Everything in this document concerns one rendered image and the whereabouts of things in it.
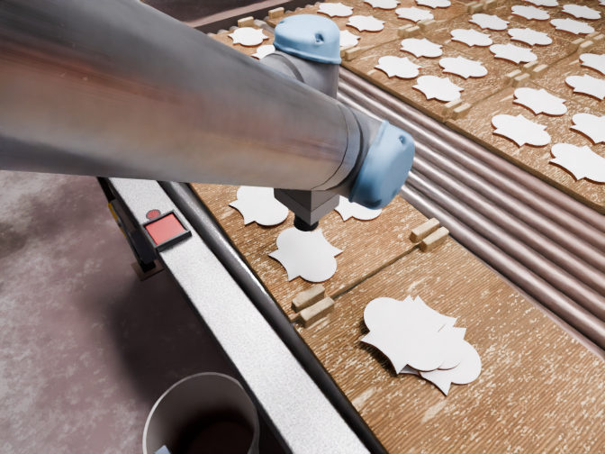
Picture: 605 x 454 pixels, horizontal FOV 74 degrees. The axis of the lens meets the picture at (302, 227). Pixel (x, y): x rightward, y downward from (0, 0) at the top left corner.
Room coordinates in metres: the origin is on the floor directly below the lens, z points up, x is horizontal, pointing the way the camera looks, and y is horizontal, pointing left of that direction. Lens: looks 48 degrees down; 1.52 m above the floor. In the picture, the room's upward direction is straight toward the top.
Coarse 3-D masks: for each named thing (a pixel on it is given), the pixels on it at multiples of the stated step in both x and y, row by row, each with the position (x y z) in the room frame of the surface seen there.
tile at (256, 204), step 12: (240, 192) 0.62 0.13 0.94; (252, 192) 0.62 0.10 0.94; (264, 192) 0.62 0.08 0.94; (240, 204) 0.58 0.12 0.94; (252, 204) 0.58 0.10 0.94; (264, 204) 0.58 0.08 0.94; (276, 204) 0.58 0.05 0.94; (252, 216) 0.55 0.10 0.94; (264, 216) 0.55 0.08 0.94; (276, 216) 0.55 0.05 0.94
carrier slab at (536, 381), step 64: (448, 256) 0.46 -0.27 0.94; (320, 320) 0.33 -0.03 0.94; (512, 320) 0.33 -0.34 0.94; (384, 384) 0.22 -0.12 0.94; (512, 384) 0.22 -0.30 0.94; (576, 384) 0.22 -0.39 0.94; (384, 448) 0.14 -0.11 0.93; (448, 448) 0.14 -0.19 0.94; (512, 448) 0.14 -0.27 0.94; (576, 448) 0.14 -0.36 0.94
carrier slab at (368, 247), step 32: (224, 192) 0.63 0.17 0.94; (224, 224) 0.54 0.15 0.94; (256, 224) 0.54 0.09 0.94; (288, 224) 0.54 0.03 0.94; (320, 224) 0.54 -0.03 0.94; (352, 224) 0.54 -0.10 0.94; (384, 224) 0.54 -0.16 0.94; (416, 224) 0.54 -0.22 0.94; (256, 256) 0.46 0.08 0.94; (352, 256) 0.46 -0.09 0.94; (384, 256) 0.46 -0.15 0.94; (288, 288) 0.39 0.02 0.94; (288, 320) 0.33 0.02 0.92
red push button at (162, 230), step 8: (168, 216) 0.57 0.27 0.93; (152, 224) 0.54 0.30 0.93; (160, 224) 0.54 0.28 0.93; (168, 224) 0.54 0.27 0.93; (176, 224) 0.54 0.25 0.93; (152, 232) 0.52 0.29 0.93; (160, 232) 0.52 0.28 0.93; (168, 232) 0.52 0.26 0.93; (176, 232) 0.52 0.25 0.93; (160, 240) 0.50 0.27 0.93
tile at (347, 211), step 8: (344, 200) 0.60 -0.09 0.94; (336, 208) 0.57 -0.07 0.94; (344, 208) 0.57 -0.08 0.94; (352, 208) 0.57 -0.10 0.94; (360, 208) 0.57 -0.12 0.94; (344, 216) 0.55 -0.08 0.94; (352, 216) 0.56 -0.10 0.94; (360, 216) 0.55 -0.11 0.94; (368, 216) 0.55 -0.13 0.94; (376, 216) 0.55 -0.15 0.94
